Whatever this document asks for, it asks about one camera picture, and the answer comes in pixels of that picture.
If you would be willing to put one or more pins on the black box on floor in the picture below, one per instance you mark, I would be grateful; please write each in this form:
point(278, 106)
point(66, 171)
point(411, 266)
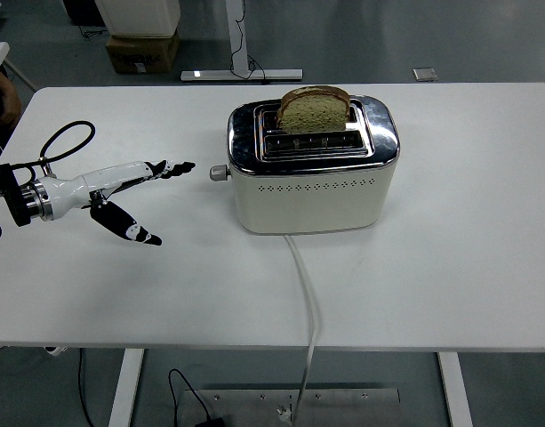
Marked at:
point(83, 11)

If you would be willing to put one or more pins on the cream and chrome toaster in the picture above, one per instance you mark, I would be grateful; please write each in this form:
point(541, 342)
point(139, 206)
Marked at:
point(307, 200)

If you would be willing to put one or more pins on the small white clip under table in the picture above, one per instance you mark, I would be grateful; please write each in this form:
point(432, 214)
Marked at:
point(55, 351)

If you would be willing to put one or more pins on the brown bread slice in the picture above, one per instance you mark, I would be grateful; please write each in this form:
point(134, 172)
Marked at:
point(314, 115)

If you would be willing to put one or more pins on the brown cardboard box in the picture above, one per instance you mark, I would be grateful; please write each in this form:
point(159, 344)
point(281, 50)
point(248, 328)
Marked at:
point(141, 53)

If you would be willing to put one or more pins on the grey toaster lever knob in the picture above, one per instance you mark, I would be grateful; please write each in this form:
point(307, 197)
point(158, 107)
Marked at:
point(218, 173)

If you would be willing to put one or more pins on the person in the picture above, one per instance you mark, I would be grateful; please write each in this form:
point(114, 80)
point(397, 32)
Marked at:
point(7, 98)

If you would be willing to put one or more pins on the white desk leg with foot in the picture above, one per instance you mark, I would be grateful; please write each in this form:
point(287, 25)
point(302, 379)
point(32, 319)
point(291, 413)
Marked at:
point(232, 26)

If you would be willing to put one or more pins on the large white box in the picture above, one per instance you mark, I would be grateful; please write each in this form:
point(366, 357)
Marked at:
point(138, 18)

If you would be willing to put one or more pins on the grey metal plate with screws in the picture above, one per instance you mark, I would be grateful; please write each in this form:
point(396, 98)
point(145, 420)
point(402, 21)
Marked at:
point(343, 407)

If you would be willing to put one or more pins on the grey floor socket plate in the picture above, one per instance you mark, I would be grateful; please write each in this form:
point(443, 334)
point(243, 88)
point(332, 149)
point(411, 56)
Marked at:
point(424, 74)

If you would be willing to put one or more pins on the white table leg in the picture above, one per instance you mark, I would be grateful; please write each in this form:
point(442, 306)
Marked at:
point(454, 387)
point(125, 387)

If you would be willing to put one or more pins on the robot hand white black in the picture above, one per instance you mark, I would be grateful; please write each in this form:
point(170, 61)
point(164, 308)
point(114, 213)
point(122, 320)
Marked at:
point(90, 182)

